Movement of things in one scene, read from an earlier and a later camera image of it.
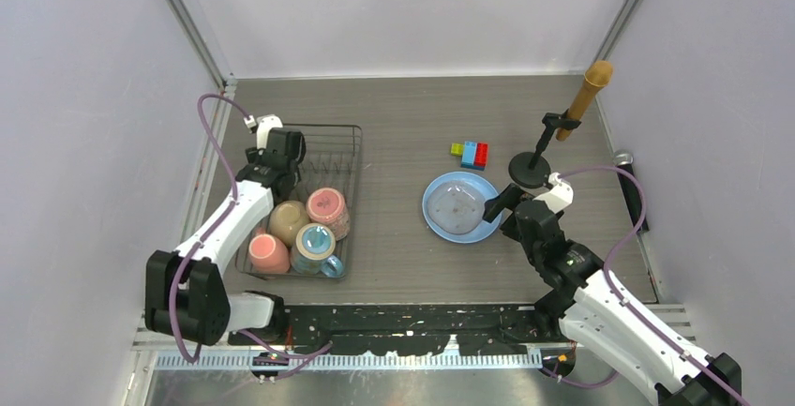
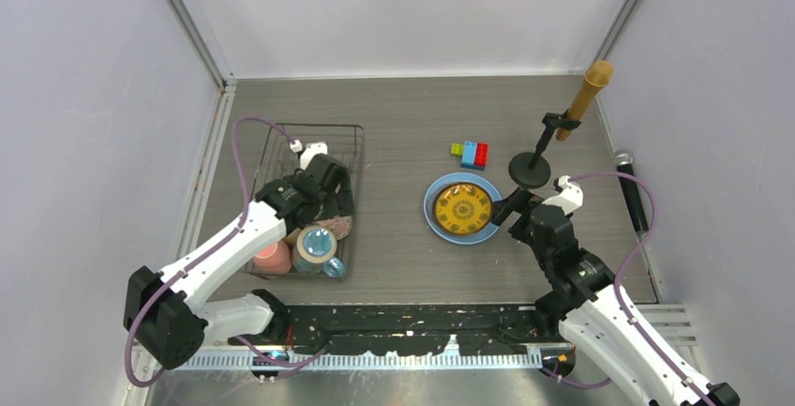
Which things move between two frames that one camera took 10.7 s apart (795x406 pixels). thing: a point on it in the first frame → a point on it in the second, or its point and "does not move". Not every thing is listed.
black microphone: x=632 y=188 does not move
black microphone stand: x=530 y=170 does not move
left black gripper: x=254 y=155 → x=340 y=203
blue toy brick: x=468 y=157 does not move
